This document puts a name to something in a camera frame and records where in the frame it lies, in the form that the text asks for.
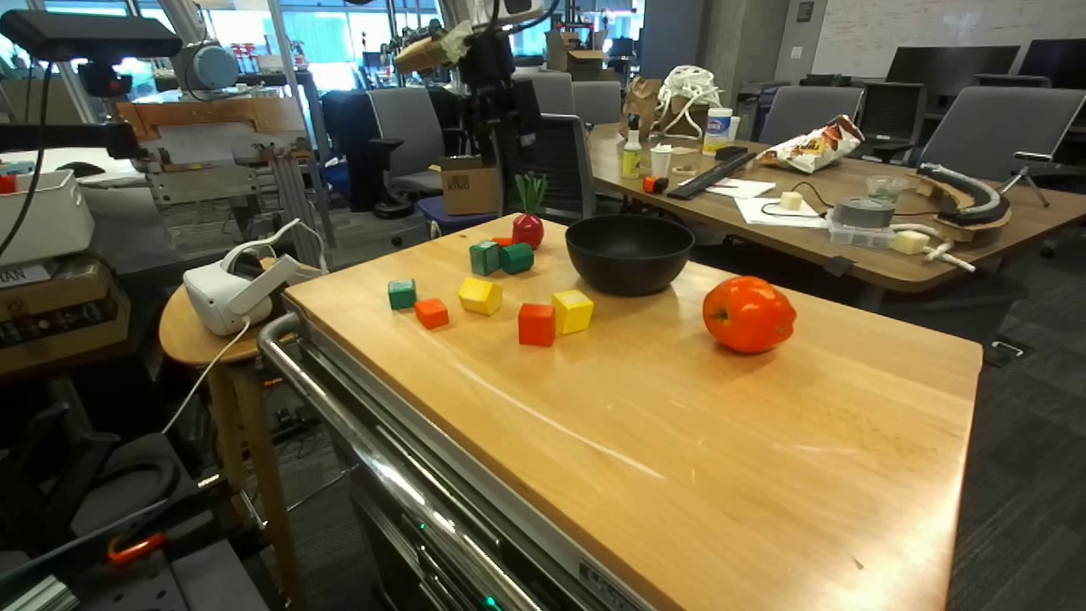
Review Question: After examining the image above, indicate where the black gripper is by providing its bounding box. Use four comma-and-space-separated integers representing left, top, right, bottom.
454, 27, 539, 218

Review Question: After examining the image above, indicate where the red radish toy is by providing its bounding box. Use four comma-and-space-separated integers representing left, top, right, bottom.
509, 168, 556, 255

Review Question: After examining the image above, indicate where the green arched wooden block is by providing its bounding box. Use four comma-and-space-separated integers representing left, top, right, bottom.
498, 243, 535, 278

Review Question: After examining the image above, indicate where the black bowl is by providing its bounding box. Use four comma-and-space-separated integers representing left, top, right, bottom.
562, 215, 694, 298

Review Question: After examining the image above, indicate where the orange apple toy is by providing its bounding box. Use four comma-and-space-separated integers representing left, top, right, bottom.
700, 271, 802, 361

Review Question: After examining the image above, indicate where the cardboard box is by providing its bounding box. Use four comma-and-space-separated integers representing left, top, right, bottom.
438, 153, 509, 220

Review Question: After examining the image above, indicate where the dark office chair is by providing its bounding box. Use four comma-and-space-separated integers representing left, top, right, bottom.
524, 110, 599, 220

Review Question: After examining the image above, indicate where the grey office chair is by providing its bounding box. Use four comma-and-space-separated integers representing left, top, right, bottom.
361, 85, 449, 201
756, 82, 873, 151
916, 82, 1086, 191
513, 68, 628, 130

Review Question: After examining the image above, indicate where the yellow green bottle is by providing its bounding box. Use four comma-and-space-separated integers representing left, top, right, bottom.
617, 125, 647, 186

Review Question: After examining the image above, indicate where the yellow wooden cube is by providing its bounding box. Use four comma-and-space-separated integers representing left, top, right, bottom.
548, 290, 597, 341
454, 275, 504, 320

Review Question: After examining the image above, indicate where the orange wooden cube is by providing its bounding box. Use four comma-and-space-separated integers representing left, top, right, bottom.
410, 297, 451, 333

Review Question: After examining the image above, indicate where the long black bar device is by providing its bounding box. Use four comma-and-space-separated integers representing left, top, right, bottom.
660, 146, 759, 204

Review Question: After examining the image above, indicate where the white bottle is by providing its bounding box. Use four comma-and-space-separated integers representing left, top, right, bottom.
701, 102, 740, 161

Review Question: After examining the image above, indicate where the small white paper sheet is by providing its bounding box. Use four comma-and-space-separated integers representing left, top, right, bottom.
701, 174, 785, 201

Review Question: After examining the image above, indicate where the large white paper sheet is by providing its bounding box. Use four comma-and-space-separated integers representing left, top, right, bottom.
728, 193, 835, 235

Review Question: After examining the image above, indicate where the chips bag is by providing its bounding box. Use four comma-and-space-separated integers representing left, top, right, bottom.
756, 111, 873, 177

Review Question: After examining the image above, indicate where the white VR headset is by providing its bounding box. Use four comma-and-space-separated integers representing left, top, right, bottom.
180, 218, 330, 341

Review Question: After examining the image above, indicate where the clear plastic container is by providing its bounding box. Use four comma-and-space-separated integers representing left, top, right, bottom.
829, 191, 904, 251

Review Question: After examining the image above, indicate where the round wooden stool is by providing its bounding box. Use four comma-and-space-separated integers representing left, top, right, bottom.
157, 282, 299, 611

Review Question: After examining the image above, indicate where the grey metal tool cart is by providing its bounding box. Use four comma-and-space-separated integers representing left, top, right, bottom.
254, 309, 682, 611

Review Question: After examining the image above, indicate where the white power adapter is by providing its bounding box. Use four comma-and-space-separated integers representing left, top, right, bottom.
890, 223, 977, 278

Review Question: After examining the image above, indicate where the black overhead panel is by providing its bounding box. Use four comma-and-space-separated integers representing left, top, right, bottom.
0, 8, 187, 63

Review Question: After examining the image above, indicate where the white box device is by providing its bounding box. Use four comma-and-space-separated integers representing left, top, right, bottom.
0, 168, 97, 271

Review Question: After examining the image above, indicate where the curved black white band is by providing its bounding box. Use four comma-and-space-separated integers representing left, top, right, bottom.
911, 161, 1014, 231

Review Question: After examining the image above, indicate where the wooden office desk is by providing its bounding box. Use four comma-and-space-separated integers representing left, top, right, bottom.
583, 118, 1086, 298

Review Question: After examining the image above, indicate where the white cable bundle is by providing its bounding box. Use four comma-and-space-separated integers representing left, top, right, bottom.
653, 63, 725, 140

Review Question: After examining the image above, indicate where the chrome cart handle rail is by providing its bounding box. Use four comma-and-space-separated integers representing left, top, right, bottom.
254, 313, 546, 611

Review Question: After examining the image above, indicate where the white headset cable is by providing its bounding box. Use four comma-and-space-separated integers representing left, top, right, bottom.
157, 320, 254, 441

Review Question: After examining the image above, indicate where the orange clamp handle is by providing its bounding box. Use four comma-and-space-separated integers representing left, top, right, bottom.
100, 529, 168, 570

